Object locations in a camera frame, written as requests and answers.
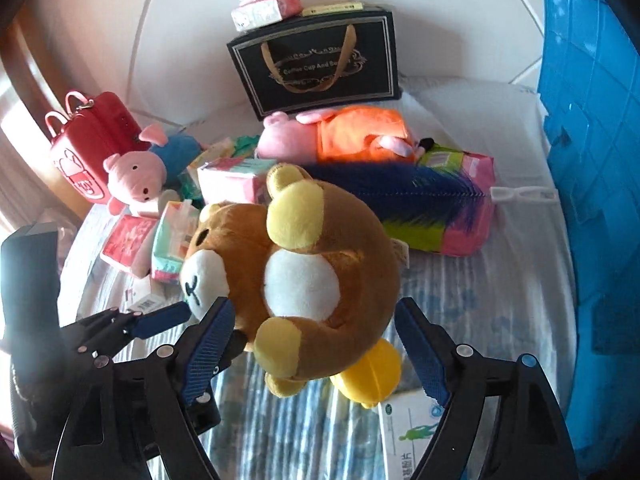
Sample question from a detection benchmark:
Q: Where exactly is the pink white tissue box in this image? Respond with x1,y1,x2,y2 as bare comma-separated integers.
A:
231,0,303,32

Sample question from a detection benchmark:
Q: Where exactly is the pink green pad pack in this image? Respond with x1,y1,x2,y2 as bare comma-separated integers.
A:
383,140,496,257

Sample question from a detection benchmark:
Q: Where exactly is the pink pig plush blue shirt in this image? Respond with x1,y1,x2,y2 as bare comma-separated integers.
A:
103,125,204,214

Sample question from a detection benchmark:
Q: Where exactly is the black gift bag box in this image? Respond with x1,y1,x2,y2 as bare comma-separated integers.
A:
227,6,400,120

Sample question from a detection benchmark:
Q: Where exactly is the pink pig plush orange shirt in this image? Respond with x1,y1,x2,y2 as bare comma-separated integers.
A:
255,105,435,165

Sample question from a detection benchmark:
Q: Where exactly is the green snack bag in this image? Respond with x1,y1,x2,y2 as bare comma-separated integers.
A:
178,136,259,200

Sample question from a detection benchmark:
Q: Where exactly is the paracetamol tablets box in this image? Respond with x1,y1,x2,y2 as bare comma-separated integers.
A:
378,389,444,480

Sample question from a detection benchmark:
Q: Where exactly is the teal pink tissue pack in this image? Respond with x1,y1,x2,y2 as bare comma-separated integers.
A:
151,200,200,284

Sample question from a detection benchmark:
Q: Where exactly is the small yellow box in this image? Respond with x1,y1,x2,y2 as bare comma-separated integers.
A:
300,2,364,18

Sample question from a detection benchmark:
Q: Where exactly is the blue plastic storage crate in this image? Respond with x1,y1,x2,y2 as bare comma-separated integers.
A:
538,0,639,474

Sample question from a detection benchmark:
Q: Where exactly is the pink flower tissue pack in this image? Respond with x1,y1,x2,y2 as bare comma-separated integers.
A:
100,214,158,278

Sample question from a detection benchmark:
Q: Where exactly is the large brown bear plush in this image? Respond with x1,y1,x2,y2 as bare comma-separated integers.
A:
180,162,400,398

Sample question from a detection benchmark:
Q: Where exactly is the red piggy suitcase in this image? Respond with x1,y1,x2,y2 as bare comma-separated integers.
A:
44,90,150,204

